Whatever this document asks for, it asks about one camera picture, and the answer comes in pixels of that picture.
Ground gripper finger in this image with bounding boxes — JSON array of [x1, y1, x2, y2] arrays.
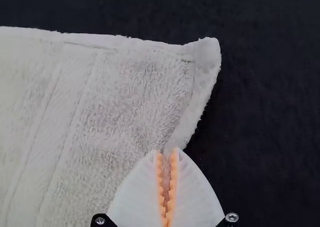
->
[[167, 147, 240, 227], [90, 150, 168, 227]]

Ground pale towel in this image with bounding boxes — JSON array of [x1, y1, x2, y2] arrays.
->
[[0, 25, 222, 227]]

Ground black mat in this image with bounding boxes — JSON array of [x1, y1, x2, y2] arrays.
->
[[0, 0, 320, 227]]

